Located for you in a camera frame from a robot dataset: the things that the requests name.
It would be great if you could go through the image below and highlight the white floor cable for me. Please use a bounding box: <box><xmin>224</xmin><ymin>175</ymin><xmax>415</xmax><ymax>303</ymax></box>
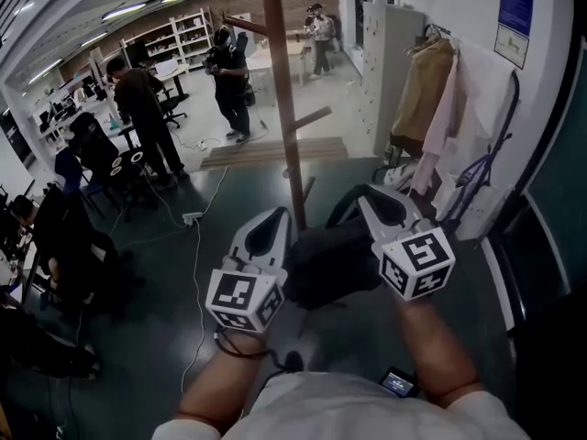
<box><xmin>180</xmin><ymin>217</ymin><xmax>206</xmax><ymax>394</ymax></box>

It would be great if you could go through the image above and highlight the blue wall poster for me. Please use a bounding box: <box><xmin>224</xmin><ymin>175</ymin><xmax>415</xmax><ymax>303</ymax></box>
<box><xmin>497</xmin><ymin>0</ymin><xmax>537</xmax><ymax>37</ymax></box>

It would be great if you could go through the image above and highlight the frosted glass door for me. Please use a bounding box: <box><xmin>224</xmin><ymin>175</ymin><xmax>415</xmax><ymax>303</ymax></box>
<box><xmin>521</xmin><ymin>38</ymin><xmax>587</xmax><ymax>318</ymax></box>

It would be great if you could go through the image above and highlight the white wall notice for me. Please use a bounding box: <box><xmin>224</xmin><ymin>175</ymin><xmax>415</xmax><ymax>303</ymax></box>
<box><xmin>493</xmin><ymin>23</ymin><xmax>532</xmax><ymax>70</ymax></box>

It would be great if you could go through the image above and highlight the black balcony railing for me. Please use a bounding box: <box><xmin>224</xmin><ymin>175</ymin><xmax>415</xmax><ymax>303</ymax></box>
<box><xmin>0</xmin><ymin>0</ymin><xmax>52</xmax><ymax>50</ymax></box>

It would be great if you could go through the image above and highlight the wooden coat stand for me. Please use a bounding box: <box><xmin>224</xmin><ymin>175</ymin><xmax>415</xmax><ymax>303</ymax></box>
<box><xmin>221</xmin><ymin>0</ymin><xmax>334</xmax><ymax>234</ymax></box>

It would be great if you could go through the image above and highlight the brown coat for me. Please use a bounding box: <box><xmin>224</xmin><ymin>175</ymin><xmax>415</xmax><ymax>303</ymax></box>
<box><xmin>389</xmin><ymin>38</ymin><xmax>456</xmax><ymax>149</ymax></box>

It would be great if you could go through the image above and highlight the black wrist strap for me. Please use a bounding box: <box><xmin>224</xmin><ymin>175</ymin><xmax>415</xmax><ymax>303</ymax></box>
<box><xmin>212</xmin><ymin>324</ymin><xmax>272</xmax><ymax>360</ymax></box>

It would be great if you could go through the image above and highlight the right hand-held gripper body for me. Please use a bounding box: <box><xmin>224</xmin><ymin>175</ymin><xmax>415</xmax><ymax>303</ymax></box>
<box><xmin>370</xmin><ymin>220</ymin><xmax>457</xmax><ymax>301</ymax></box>

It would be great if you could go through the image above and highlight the black clip-on microphone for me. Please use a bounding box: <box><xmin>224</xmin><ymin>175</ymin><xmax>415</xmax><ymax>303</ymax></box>
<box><xmin>267</xmin><ymin>349</ymin><xmax>307</xmax><ymax>376</ymax></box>

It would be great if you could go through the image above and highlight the person's right forearm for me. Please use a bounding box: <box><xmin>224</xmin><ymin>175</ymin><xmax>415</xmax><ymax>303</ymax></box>
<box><xmin>395</xmin><ymin>296</ymin><xmax>488</xmax><ymax>406</ymax></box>

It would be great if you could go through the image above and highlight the white hanging garment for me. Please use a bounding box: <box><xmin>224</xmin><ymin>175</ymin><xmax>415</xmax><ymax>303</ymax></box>
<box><xmin>450</xmin><ymin>38</ymin><xmax>518</xmax><ymax>158</ymax></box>

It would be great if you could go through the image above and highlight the white table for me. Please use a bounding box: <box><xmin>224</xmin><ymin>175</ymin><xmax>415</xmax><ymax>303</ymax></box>
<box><xmin>246</xmin><ymin>42</ymin><xmax>309</xmax><ymax>87</ymax></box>

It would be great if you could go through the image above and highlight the white tote bag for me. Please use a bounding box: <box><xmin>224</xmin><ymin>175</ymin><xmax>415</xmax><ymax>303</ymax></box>
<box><xmin>432</xmin><ymin>170</ymin><xmax>502</xmax><ymax>243</ymax></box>

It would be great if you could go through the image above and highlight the white locker cabinet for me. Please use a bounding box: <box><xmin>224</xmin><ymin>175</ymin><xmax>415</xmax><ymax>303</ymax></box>
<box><xmin>360</xmin><ymin>0</ymin><xmax>431</xmax><ymax>159</ymax></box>

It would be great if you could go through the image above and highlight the white shelf unit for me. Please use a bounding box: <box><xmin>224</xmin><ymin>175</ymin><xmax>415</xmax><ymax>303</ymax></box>
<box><xmin>120</xmin><ymin>5</ymin><xmax>217</xmax><ymax>72</ymax></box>

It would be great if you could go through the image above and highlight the pink coat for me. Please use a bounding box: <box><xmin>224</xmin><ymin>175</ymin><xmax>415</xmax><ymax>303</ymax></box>
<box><xmin>409</xmin><ymin>54</ymin><xmax>461</xmax><ymax>197</ymax></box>

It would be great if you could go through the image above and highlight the person's left forearm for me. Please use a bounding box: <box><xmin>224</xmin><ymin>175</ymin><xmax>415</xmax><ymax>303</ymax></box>
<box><xmin>175</xmin><ymin>331</ymin><xmax>277</xmax><ymax>431</ymax></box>

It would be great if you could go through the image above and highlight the black backpack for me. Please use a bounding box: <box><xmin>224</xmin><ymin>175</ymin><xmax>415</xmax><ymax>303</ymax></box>
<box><xmin>285</xmin><ymin>182</ymin><xmax>385</xmax><ymax>312</ymax></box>

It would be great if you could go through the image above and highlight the black office chair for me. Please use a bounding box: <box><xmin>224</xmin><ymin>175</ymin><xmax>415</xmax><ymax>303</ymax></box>
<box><xmin>67</xmin><ymin>110</ymin><xmax>161</xmax><ymax>223</ymax></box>

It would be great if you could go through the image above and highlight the small black screen device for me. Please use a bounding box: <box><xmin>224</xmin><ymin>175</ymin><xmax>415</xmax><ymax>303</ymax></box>
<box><xmin>377</xmin><ymin>366</ymin><xmax>422</xmax><ymax>400</ymax></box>

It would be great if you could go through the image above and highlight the person's white shirt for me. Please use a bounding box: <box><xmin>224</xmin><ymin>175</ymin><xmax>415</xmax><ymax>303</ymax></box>
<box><xmin>152</xmin><ymin>370</ymin><xmax>529</xmax><ymax>440</ymax></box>

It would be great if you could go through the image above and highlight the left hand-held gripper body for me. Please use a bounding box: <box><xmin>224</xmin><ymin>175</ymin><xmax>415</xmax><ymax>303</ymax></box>
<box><xmin>205</xmin><ymin>257</ymin><xmax>289</xmax><ymax>333</ymax></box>

